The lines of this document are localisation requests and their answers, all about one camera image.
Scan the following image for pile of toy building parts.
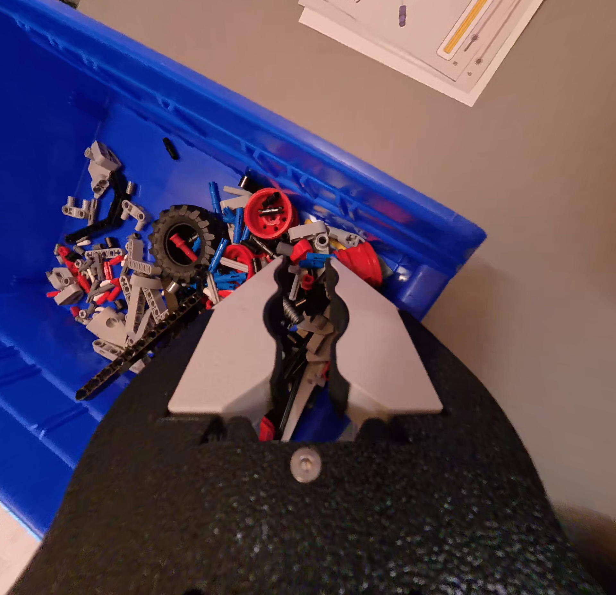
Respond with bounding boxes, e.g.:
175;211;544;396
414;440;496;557
46;140;386;442

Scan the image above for black toy tyre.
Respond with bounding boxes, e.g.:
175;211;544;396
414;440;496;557
148;204;223;284

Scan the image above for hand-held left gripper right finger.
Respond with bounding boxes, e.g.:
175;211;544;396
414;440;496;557
325;257;444;429

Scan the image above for blue plastic bin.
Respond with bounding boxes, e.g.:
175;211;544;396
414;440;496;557
0;0;488;540

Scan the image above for long black toy beam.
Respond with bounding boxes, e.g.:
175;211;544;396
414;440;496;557
75;291;207;402

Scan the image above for black bent toy beam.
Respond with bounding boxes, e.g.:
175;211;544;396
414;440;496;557
65;171;127;244

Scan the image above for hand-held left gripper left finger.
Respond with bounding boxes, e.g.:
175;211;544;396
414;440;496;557
167;256;289;427

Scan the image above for grey curved toy panel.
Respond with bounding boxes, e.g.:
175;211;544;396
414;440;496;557
84;140;122;195

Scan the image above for building instruction booklet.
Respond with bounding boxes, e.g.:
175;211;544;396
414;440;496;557
293;0;559;107

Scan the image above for red toy wheel rim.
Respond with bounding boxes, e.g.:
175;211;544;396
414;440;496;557
334;243;384;288
244;187;293;240

